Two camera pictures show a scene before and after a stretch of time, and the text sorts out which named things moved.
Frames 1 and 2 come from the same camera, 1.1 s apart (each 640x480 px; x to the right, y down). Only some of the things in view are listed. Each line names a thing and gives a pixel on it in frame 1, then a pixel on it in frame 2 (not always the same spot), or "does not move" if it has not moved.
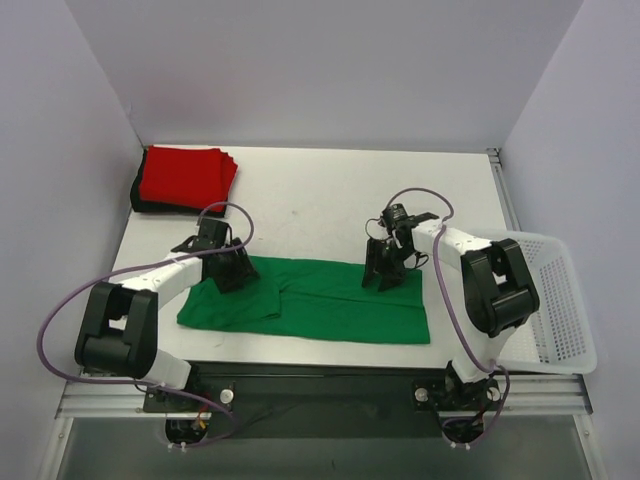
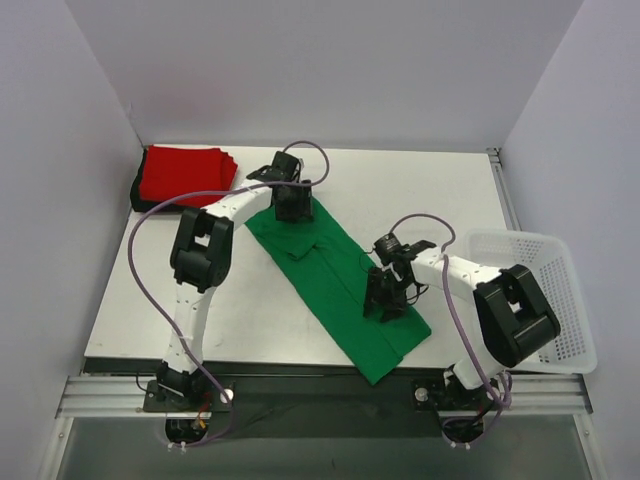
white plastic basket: x=557 y=338 does not move
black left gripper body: x=232 y=270 → x=293 y=211
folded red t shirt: x=193 y=177 does not move
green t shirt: x=302 y=299 → x=334 y=271
